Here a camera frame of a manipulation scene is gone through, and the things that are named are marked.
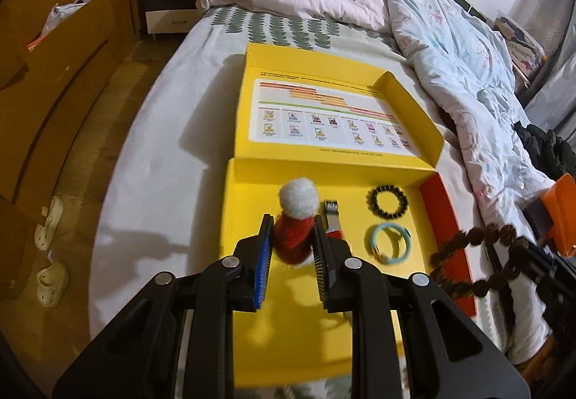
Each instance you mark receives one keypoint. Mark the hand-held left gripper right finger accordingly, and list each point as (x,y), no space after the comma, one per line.
(321,264)

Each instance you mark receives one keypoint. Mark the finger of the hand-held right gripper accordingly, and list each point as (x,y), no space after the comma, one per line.
(542,257)

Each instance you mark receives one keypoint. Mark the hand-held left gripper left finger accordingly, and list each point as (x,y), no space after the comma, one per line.
(263,264)

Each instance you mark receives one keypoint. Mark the red santa hat clip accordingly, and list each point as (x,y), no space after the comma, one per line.
(294,232)

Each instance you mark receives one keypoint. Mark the yellow cardboard box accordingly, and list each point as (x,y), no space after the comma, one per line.
(270,183)

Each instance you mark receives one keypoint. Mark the silver nail clipper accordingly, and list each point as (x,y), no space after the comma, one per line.
(332,212)

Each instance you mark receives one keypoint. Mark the black cloth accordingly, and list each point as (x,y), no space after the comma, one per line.
(544,149)

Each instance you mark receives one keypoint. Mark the cream slipper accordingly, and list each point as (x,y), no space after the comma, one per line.
(48,223)
(53,284)

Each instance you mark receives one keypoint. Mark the light blue cartoon quilt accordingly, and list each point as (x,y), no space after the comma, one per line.
(450,66)

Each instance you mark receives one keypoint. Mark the printed bag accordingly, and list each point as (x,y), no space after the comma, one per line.
(519,39)

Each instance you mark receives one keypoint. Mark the wooden wardrobe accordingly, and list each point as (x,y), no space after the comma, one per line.
(54,88)

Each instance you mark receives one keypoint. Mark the nightstand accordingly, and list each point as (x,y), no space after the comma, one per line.
(171,3)

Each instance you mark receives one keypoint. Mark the white plastic bag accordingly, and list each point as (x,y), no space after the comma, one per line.
(67,14)

